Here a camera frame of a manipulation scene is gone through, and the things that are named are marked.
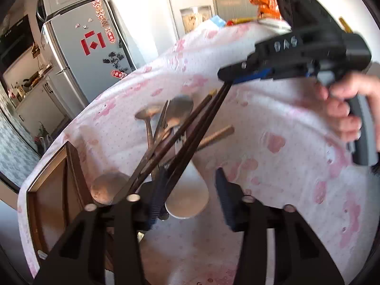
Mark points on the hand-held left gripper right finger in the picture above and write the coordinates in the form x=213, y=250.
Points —
x=224, y=197

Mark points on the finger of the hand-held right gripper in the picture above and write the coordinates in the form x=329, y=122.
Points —
x=233, y=72

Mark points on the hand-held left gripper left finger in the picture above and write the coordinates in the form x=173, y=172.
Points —
x=156, y=207

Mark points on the white ceramic spoon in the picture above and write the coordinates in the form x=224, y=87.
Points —
x=190, y=197

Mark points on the light bamboo chopstick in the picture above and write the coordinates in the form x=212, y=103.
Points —
x=218, y=134

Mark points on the small metal spoon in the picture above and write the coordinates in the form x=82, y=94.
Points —
x=147, y=112

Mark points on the wooden cutlery tray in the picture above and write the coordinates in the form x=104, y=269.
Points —
x=50, y=202

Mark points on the person's right hand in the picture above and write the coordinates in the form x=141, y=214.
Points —
x=338, y=108

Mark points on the yellow card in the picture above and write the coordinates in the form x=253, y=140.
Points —
x=345, y=25

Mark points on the white packet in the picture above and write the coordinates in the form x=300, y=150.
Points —
x=276, y=25

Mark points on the blue packet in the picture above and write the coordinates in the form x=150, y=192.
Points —
x=218, y=21

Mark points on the pink printed tablecloth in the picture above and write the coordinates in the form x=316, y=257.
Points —
x=267, y=118

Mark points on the orange plastic bag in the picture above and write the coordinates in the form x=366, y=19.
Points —
x=264, y=3

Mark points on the glass jar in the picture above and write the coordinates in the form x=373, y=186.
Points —
x=193, y=19

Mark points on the white kitchen cabinet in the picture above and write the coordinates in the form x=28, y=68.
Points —
x=38, y=107

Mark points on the silver refrigerator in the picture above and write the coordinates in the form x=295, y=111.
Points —
x=74, y=71

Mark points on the black range hood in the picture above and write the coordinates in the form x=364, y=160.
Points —
x=14, y=41

